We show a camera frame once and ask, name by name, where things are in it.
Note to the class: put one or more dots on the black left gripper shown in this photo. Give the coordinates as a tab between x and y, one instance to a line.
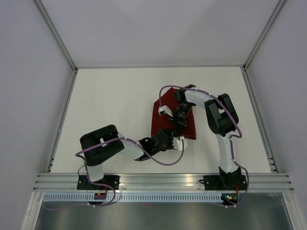
169	132

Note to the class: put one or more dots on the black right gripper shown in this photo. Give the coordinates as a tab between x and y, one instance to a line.
178	124

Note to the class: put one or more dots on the red cloth napkin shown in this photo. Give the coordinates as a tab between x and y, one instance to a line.
162	121

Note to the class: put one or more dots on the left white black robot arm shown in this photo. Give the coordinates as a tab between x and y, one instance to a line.
104	143

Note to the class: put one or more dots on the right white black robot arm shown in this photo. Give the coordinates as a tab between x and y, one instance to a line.
222	120

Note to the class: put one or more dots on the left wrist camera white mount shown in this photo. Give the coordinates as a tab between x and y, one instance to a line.
179	143

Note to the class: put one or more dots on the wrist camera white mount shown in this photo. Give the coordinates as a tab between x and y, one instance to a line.
179	143
165	110

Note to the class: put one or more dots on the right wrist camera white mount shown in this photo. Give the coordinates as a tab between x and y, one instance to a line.
165	110

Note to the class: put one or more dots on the right robot arm base mount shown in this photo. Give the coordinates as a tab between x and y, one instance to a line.
215	183

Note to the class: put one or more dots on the aluminium frame rail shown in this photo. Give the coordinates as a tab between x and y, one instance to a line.
169	182

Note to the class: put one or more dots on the white slotted cable duct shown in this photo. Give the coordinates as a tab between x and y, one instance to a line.
136	197

